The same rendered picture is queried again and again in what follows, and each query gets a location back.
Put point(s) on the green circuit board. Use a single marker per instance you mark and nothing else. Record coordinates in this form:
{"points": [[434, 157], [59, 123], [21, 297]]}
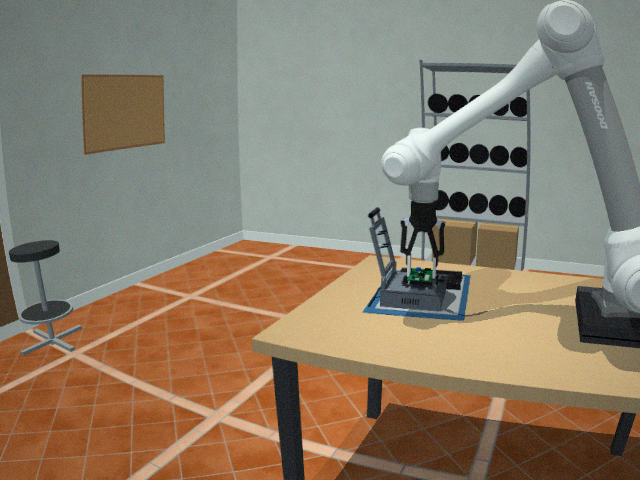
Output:
{"points": [[424, 274]]}

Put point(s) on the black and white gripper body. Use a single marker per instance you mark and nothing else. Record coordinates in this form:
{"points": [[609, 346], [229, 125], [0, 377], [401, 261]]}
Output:
{"points": [[423, 209]]}

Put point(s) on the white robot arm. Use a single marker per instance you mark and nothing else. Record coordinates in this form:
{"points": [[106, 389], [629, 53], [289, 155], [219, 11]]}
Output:
{"points": [[573, 48]]}

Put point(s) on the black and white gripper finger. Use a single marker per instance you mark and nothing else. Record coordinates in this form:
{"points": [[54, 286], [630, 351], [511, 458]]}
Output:
{"points": [[404, 224], [441, 225]]}

